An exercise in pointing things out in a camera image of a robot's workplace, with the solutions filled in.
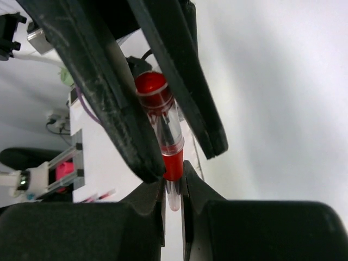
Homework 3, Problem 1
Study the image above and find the red pen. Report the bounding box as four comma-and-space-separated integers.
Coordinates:
135, 71, 184, 212

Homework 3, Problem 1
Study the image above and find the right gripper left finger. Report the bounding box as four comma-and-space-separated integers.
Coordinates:
1, 181, 165, 260

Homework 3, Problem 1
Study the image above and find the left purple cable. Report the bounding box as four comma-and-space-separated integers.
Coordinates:
75, 86, 103, 126

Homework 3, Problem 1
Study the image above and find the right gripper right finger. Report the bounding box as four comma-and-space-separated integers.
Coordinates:
182, 161, 347, 260

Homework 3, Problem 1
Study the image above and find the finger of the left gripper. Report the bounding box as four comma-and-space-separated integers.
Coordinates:
20, 1, 165, 183
128, 1, 228, 159

